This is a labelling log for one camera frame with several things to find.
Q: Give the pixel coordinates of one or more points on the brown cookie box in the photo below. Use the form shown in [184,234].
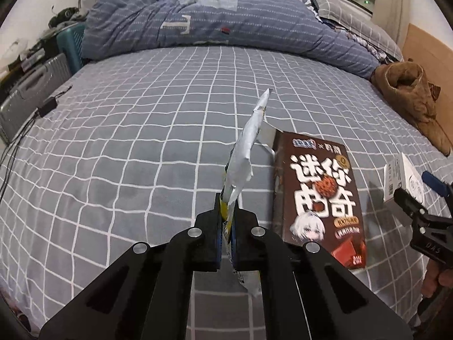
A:
[318,191]

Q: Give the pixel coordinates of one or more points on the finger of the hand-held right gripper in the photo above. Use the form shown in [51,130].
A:
[437,184]
[407,202]

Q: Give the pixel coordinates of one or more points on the white curtain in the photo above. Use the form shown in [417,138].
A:
[389,0]

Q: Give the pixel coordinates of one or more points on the blue striped quilt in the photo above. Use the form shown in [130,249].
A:
[177,17]

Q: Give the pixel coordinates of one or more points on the dark desk clutter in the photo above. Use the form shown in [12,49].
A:
[65,16]

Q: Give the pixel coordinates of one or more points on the grey suitcase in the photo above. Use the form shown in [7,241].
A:
[32,85]

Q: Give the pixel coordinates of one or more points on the grey checked bed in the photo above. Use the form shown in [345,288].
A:
[141,113]

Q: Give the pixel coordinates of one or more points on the person's right hand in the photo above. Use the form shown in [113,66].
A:
[433,279]

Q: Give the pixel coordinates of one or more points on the wooden headboard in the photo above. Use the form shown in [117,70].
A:
[431,60]

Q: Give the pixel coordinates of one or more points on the brown fleece jacket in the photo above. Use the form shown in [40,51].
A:
[407,92]

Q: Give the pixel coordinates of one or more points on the yellow snack wrapper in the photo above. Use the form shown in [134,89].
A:
[244,148]

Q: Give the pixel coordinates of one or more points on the small white box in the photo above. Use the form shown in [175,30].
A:
[403,177]

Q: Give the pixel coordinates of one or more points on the grey checked pillow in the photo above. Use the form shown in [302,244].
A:
[354,17]

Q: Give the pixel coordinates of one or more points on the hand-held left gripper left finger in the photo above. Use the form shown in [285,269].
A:
[208,233]

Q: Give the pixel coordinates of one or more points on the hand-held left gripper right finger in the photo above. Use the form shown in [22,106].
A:
[244,241]

